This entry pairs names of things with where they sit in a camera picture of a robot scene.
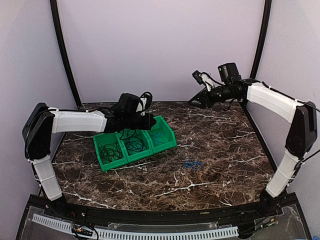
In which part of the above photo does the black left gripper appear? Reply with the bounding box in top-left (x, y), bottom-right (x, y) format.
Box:
top-left (124, 113), bottom-right (157, 131)

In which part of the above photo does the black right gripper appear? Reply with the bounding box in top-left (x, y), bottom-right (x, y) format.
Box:
top-left (188, 83), bottom-right (237, 109)

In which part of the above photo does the light blue cable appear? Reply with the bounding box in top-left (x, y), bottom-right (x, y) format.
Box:
top-left (181, 159), bottom-right (204, 171)
top-left (151, 129), bottom-right (168, 146)

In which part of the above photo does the dark blue thin cable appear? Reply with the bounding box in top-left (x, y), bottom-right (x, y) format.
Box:
top-left (119, 128), bottom-right (148, 154)

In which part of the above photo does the black thin cable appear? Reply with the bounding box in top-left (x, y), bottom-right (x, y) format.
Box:
top-left (96, 139), bottom-right (125, 165)

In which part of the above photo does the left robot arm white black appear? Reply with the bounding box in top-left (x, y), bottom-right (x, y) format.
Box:
top-left (22, 91), bottom-right (156, 218)

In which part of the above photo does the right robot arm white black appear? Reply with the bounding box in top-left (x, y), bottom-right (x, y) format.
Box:
top-left (188, 62), bottom-right (319, 198)

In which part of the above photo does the green plastic three-compartment bin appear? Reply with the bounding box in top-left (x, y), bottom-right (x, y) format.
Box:
top-left (93, 115), bottom-right (177, 172)

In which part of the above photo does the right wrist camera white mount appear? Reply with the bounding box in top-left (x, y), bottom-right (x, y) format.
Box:
top-left (192, 70), bottom-right (215, 92)

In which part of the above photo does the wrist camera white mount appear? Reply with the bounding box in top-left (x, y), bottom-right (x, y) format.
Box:
top-left (192, 70), bottom-right (215, 92)
top-left (136, 91), bottom-right (153, 116)

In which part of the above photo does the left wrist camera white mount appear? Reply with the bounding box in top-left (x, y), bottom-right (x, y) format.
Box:
top-left (136, 91), bottom-right (153, 116)

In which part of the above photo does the black frame post right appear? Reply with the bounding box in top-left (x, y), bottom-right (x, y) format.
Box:
top-left (249, 0), bottom-right (272, 79)

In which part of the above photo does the black frame post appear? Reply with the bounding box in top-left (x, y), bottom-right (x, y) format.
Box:
top-left (249, 0), bottom-right (272, 79)
top-left (49, 0), bottom-right (82, 108)

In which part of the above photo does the white slotted cable duct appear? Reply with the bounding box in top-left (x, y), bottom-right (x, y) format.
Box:
top-left (32, 214), bottom-right (239, 240)

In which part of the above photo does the black frame post left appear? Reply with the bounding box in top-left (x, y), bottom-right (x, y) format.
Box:
top-left (49, 0), bottom-right (82, 108)

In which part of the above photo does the black front rail base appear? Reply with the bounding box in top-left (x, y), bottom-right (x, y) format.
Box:
top-left (16, 193), bottom-right (312, 240)

